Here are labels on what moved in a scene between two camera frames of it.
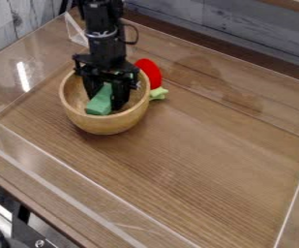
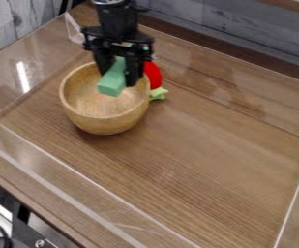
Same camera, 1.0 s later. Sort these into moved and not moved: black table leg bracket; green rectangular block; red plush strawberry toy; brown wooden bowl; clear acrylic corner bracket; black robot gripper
Moved: black robot gripper; green rectangular block
Not moved: brown wooden bowl; clear acrylic corner bracket; black table leg bracket; red plush strawberry toy
